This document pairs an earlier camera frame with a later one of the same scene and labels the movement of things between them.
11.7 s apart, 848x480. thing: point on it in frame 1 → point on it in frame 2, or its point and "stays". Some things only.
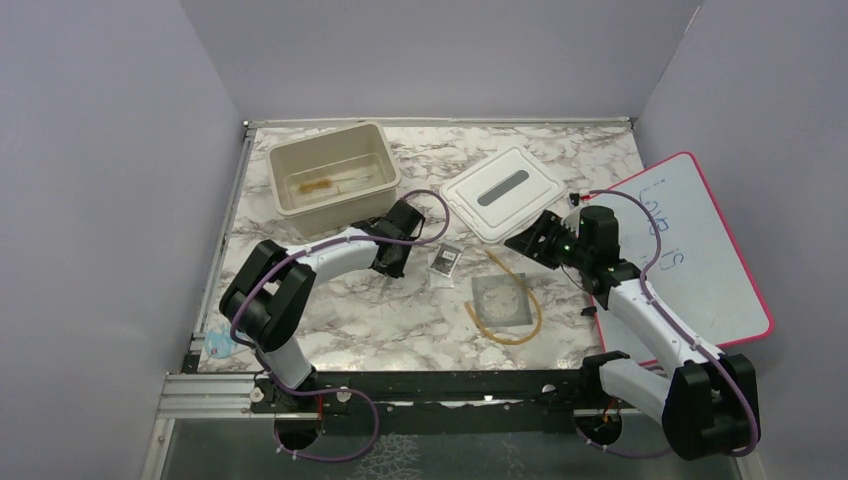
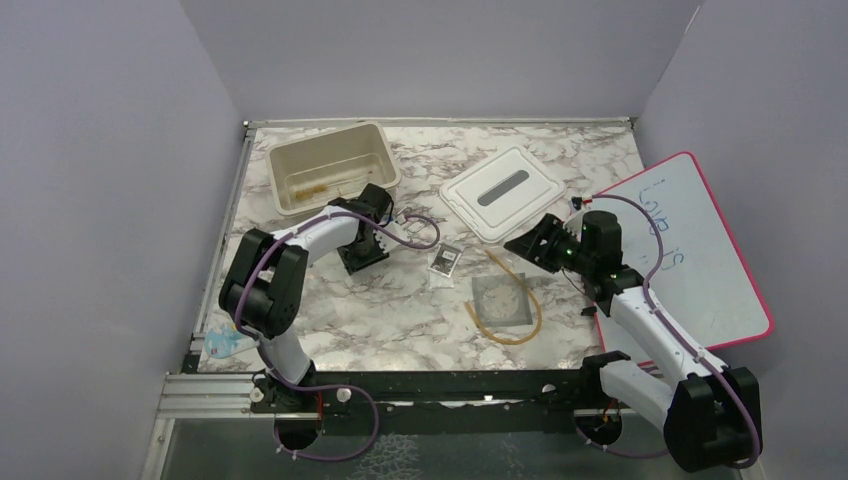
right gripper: (550, 225) stays
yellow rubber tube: (516, 342) stays
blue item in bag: (219, 344) stays
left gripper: (397, 269) → (354, 264)
